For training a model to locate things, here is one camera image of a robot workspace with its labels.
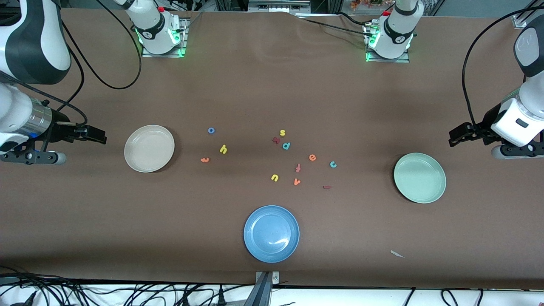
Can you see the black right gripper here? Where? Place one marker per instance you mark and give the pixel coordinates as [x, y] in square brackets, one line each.
[60, 124]

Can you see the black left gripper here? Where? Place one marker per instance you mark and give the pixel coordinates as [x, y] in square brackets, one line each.
[485, 123]

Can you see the light brown plate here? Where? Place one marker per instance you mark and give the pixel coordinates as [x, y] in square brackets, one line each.
[149, 148]

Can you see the green plate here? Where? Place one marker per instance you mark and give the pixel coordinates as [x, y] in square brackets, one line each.
[420, 177]

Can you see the large table cover sheet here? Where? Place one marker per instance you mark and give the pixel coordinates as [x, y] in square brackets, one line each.
[85, 221]

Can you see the white paper scrap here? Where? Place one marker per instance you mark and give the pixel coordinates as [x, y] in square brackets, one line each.
[397, 254]

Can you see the orange patterned object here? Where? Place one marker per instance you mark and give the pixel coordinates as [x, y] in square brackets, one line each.
[365, 4]

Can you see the blue plate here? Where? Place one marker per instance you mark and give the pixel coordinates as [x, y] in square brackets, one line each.
[271, 233]

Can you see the grey socket box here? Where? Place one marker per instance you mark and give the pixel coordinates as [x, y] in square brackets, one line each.
[276, 6]

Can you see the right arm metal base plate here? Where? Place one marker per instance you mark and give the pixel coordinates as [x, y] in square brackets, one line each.
[163, 55]

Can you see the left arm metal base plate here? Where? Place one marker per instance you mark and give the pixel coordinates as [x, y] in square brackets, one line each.
[386, 60]

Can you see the aluminium frame profile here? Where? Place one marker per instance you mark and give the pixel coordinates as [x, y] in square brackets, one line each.
[519, 20]

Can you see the grey metal clamp bracket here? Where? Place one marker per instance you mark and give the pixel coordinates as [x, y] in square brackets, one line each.
[275, 277]

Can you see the black aluminium post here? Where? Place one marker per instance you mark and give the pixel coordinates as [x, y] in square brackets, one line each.
[260, 295]

